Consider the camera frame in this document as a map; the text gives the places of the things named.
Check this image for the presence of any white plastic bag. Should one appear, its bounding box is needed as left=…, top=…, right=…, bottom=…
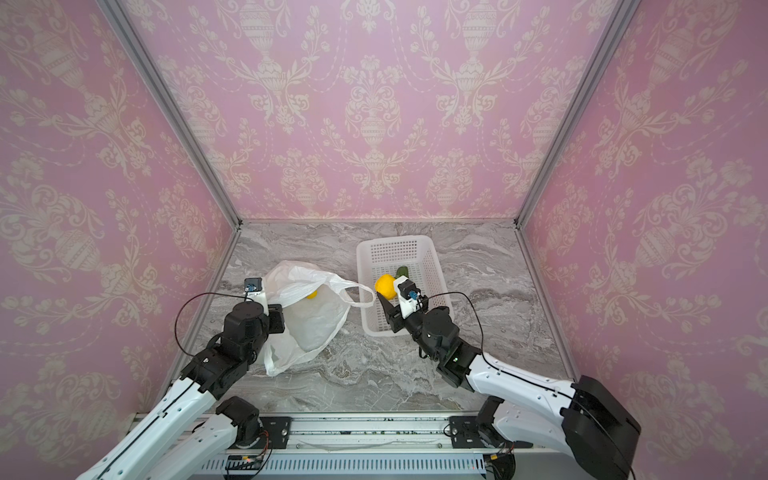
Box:
left=260, top=260, right=375, bottom=377

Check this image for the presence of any green yellow corn toy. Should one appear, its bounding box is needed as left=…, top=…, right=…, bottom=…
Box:
left=394, top=265, right=409, bottom=279

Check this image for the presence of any white plastic mesh basket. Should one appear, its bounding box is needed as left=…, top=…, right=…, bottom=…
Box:
left=355, top=234, right=454, bottom=338

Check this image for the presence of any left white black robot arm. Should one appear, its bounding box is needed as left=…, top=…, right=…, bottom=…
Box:
left=79, top=300, right=285, bottom=479

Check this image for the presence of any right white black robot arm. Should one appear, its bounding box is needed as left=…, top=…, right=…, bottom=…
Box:
left=378, top=295, right=642, bottom=479

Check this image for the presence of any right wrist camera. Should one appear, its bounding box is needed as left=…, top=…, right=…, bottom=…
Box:
left=394, top=277, right=428, bottom=320

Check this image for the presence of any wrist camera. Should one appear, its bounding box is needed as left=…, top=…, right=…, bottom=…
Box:
left=244, top=277, right=268, bottom=313
left=394, top=277, right=428, bottom=320

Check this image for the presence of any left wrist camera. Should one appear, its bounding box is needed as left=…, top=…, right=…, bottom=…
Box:
left=244, top=277, right=268, bottom=313

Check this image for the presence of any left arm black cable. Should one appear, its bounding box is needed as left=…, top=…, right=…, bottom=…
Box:
left=173, top=291, right=248, bottom=359

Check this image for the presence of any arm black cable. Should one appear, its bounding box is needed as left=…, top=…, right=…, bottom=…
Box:
left=173, top=291, right=248, bottom=359
left=419, top=291, right=637, bottom=480

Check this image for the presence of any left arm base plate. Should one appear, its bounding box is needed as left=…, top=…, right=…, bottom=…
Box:
left=254, top=416, right=293, bottom=451

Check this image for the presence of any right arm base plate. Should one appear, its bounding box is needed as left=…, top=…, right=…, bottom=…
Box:
left=444, top=416, right=533, bottom=449

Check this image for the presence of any aluminium front rail frame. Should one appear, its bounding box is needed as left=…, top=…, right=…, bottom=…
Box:
left=106, top=410, right=631, bottom=480

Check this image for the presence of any left aluminium corner post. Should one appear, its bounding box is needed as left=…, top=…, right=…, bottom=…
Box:
left=95, top=0, right=242, bottom=228

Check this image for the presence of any aluminium corner post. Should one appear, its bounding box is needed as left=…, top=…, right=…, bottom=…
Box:
left=515, top=0, right=642, bottom=228
left=95, top=0, right=242, bottom=228

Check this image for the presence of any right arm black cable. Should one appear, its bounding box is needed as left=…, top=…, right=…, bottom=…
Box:
left=419, top=291, right=637, bottom=480

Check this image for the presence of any right aluminium corner post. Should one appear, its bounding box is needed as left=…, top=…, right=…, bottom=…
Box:
left=515, top=0, right=642, bottom=228

